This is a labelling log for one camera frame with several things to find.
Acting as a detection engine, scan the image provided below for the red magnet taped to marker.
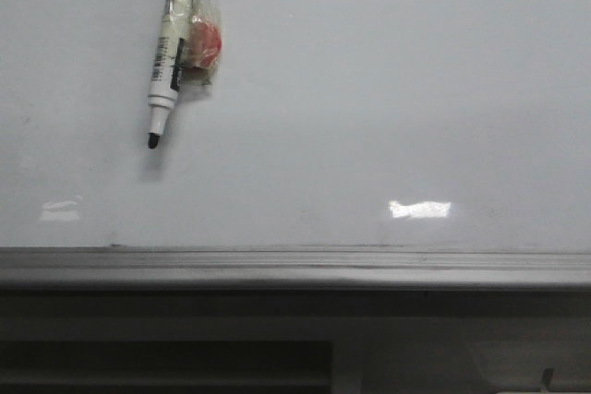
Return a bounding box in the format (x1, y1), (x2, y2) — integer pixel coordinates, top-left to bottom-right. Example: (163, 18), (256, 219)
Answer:
(181, 0), (223, 89)

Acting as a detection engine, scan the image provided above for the white black-tipped whiteboard marker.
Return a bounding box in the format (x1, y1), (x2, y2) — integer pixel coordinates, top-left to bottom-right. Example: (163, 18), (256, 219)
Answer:
(148, 0), (194, 149)

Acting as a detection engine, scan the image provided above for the white whiteboard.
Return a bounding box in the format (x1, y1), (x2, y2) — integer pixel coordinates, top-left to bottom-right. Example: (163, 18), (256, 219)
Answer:
(1, 0), (590, 254)

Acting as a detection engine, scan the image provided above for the grey aluminium whiteboard tray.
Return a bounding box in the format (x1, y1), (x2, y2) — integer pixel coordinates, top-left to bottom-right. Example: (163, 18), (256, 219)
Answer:
(1, 245), (590, 292)

